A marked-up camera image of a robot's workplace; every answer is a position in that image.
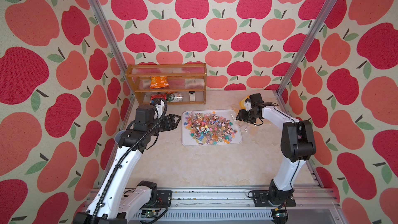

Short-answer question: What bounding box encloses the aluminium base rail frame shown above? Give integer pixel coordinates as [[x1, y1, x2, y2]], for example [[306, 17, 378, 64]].
[[76, 186, 349, 224]]

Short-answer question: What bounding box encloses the green soda can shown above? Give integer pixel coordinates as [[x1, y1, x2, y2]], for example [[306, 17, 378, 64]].
[[167, 93, 183, 103]]

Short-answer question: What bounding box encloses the red soda can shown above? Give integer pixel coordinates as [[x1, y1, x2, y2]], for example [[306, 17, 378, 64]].
[[151, 93, 167, 103]]

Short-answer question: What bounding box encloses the left aluminium corner post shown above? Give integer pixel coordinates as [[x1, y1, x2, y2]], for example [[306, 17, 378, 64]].
[[75, 0, 129, 69]]

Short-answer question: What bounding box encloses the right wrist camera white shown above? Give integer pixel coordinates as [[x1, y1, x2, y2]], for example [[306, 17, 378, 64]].
[[244, 98, 252, 112]]

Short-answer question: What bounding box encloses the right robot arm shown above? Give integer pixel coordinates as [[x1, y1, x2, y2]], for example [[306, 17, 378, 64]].
[[236, 93, 316, 208]]

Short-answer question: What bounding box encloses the right aluminium corner post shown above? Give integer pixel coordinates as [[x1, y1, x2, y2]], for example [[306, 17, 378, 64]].
[[276, 0, 338, 97]]

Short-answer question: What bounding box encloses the wooden shelf rack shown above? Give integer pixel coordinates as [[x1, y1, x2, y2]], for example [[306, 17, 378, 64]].
[[125, 63, 207, 105]]

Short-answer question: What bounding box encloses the orange snack bag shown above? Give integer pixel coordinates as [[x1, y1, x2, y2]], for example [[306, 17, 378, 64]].
[[150, 76, 169, 89]]

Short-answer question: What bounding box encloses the aluminium corner post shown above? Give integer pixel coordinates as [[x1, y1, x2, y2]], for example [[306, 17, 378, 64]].
[[276, 0, 338, 97], [75, 0, 129, 69]]

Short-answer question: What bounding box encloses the poured candies pile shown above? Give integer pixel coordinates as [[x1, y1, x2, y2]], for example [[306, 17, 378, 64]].
[[184, 111, 238, 145]]

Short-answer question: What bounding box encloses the small white bottle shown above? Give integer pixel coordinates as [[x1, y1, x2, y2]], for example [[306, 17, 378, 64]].
[[189, 91, 196, 102]]

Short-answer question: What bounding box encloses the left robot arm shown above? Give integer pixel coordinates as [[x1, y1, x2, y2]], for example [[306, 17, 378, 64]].
[[73, 98, 181, 224]]

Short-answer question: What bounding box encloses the grey blue mug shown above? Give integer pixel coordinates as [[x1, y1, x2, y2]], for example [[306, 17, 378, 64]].
[[115, 130, 124, 144]]

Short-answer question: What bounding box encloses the white plastic tray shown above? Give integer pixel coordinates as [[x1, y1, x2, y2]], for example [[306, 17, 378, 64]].
[[181, 109, 243, 147]]

